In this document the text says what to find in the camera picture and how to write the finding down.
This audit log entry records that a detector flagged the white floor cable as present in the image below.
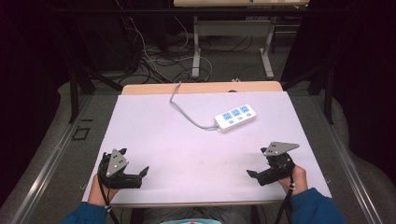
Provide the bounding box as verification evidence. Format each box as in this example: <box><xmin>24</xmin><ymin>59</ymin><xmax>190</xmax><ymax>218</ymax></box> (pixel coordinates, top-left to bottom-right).
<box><xmin>128</xmin><ymin>15</ymin><xmax>214</xmax><ymax>83</ymax></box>

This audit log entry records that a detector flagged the person's lap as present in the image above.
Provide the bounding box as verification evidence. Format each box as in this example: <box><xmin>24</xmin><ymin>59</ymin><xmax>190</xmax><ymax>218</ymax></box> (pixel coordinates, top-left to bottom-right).
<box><xmin>130</xmin><ymin>205</ymin><xmax>254</xmax><ymax>224</ymax></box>

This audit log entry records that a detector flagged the white metal desk frame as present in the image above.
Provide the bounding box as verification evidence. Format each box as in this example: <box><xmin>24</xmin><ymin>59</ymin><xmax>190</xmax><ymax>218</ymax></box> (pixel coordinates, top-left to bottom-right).
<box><xmin>191</xmin><ymin>14</ymin><xmax>277</xmax><ymax>80</ymax></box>

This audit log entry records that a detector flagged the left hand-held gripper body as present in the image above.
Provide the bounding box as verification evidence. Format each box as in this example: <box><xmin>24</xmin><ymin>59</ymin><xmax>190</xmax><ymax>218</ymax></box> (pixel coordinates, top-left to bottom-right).
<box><xmin>97</xmin><ymin>148</ymin><xmax>143</xmax><ymax>190</ymax></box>

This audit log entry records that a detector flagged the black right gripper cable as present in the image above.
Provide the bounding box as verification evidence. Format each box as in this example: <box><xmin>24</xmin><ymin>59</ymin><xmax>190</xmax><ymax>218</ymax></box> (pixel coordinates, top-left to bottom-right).
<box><xmin>274</xmin><ymin>175</ymin><xmax>296</xmax><ymax>224</ymax></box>

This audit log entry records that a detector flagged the grey power strip cable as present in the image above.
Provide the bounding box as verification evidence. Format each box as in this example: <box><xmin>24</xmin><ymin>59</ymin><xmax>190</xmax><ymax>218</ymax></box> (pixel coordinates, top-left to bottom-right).
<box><xmin>169</xmin><ymin>80</ymin><xmax>219</xmax><ymax>132</ymax></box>

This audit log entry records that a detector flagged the white power strip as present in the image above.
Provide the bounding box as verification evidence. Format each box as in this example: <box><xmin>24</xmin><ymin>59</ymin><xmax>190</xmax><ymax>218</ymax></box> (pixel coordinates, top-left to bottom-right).
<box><xmin>214</xmin><ymin>104</ymin><xmax>258</xmax><ymax>133</ymax></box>

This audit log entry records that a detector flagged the black floor hatch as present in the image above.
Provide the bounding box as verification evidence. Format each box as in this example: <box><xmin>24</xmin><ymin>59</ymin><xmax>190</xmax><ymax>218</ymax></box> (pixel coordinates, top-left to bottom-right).
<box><xmin>71</xmin><ymin>125</ymin><xmax>92</xmax><ymax>142</ymax></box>

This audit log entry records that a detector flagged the person's left hand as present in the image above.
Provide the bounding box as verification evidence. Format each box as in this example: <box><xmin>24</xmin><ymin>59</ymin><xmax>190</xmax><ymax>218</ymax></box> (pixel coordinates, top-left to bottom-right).
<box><xmin>87</xmin><ymin>173</ymin><xmax>121</xmax><ymax>207</ymax></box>

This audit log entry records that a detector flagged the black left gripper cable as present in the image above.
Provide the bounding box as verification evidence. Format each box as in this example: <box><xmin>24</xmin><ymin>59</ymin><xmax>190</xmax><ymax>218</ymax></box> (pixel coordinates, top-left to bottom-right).
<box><xmin>97</xmin><ymin>174</ymin><xmax>121</xmax><ymax>224</ymax></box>

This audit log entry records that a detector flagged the tangle of black floor cables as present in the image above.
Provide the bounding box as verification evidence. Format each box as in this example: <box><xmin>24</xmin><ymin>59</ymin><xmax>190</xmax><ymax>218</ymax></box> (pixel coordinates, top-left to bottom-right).
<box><xmin>111</xmin><ymin>18</ymin><xmax>262</xmax><ymax>85</ymax></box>

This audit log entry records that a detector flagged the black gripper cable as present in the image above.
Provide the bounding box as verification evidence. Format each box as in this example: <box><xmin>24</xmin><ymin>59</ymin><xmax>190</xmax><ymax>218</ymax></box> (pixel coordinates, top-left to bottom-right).
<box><xmin>97</xmin><ymin>174</ymin><xmax>121</xmax><ymax>224</ymax></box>
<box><xmin>274</xmin><ymin>175</ymin><xmax>296</xmax><ymax>224</ymax></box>

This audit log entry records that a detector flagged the black metal stand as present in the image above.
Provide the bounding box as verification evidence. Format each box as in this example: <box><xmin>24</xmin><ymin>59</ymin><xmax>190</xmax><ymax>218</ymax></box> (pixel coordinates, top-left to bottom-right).
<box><xmin>67</xmin><ymin>63</ymin><xmax>124</xmax><ymax>124</ymax></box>
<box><xmin>280</xmin><ymin>63</ymin><xmax>336</xmax><ymax>126</ymax></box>

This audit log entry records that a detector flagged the beige desk top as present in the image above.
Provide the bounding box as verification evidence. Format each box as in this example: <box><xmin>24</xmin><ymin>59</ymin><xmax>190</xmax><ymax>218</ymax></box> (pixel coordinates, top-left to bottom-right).
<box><xmin>173</xmin><ymin>0</ymin><xmax>311</xmax><ymax>8</ymax></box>

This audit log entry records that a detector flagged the person's right hand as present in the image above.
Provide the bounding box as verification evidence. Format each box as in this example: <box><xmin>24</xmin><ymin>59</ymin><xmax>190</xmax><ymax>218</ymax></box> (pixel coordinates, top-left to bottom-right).
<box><xmin>277</xmin><ymin>164</ymin><xmax>309</xmax><ymax>197</ymax></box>

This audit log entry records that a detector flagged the aluminium floor rail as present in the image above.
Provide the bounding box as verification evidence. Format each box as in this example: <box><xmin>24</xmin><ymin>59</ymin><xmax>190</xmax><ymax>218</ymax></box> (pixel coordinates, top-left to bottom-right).
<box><xmin>9</xmin><ymin>93</ymin><xmax>95</xmax><ymax>224</ymax></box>
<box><xmin>310</xmin><ymin>93</ymin><xmax>385</xmax><ymax>224</ymax></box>

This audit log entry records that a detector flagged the white table mat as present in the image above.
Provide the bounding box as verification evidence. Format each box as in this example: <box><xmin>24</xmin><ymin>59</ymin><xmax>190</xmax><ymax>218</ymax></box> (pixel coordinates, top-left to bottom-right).
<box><xmin>81</xmin><ymin>91</ymin><xmax>332</xmax><ymax>206</ymax></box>

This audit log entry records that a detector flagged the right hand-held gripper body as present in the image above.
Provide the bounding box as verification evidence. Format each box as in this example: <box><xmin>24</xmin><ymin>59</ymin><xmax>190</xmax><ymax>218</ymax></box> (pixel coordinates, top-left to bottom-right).
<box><xmin>257</xmin><ymin>141</ymin><xmax>301</xmax><ymax>188</ymax></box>

